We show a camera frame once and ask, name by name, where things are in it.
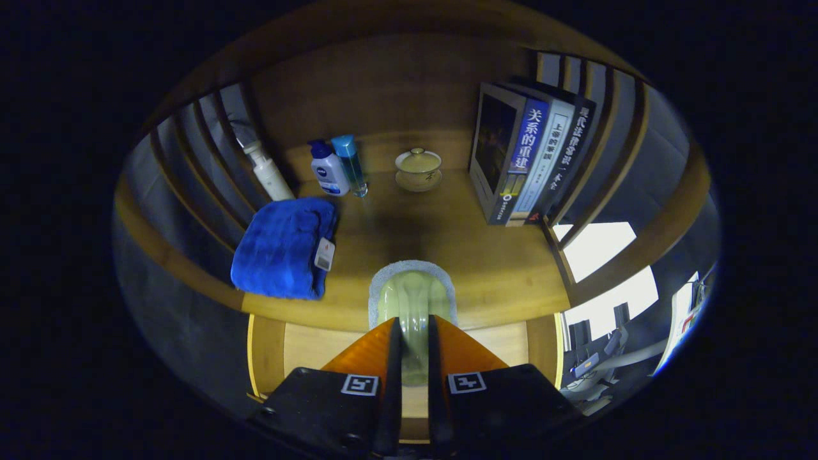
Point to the brown wooden drawer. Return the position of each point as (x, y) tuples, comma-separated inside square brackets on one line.
[(313, 348)]

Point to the pale green grey sponge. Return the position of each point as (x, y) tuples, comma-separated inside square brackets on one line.
[(412, 300)]

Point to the white bottle with blue cap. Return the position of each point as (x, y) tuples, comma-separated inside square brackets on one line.
[(329, 172)]

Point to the clear teal capped bottle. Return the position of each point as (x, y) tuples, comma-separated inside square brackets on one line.
[(351, 166)]

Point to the brown wooden countertop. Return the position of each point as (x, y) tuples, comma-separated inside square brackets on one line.
[(460, 243)]

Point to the blue spine book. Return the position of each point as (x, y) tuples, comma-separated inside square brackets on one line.
[(495, 147)]

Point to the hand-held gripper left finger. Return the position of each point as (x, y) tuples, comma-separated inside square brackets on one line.
[(391, 396)]

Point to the white pump bottle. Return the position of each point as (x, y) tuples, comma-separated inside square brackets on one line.
[(271, 179)]

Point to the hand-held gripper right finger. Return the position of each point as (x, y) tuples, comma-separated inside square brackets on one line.
[(436, 402)]

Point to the beige lidded teacup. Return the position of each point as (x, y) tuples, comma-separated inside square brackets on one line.
[(418, 167)]

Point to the black spine book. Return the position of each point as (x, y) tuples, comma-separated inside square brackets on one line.
[(575, 147)]

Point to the pale grey spine book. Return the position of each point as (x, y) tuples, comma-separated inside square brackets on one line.
[(546, 160)]

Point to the blue folded towel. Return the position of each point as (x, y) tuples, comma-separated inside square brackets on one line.
[(281, 249)]

